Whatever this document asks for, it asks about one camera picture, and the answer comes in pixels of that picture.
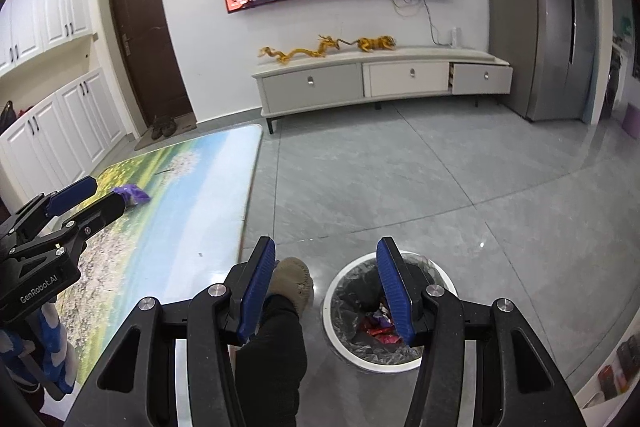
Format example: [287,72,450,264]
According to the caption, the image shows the purple wrapper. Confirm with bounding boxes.
[112,184,151,208]

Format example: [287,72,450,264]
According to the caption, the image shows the white round trash bin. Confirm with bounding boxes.
[321,249,459,375]

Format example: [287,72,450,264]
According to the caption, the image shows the red snack wrapper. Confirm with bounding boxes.
[362,314,401,345]

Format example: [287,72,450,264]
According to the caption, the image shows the black bin liner bag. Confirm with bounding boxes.
[330,256,442,365]

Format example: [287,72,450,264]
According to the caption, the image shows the beige slipper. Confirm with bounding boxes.
[268,257,314,317]

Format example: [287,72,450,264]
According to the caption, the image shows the black trouser leg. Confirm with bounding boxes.
[235,295,307,426]

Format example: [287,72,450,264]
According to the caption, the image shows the white shoe cabinet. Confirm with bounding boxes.
[1,0,126,210]

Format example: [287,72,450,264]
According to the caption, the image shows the landscape print table mat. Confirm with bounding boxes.
[56,124,264,385]

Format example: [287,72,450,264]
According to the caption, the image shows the white tv cabinet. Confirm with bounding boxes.
[253,46,513,126]

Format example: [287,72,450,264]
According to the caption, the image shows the dark brown entrance door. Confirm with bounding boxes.
[110,0,192,124]

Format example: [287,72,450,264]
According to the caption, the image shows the golden dragon ornament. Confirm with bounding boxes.
[258,36,397,65]

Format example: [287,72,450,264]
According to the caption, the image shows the white router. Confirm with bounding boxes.
[450,27,460,48]

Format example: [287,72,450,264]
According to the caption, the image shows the silver double door refrigerator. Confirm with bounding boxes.
[489,0,597,121]

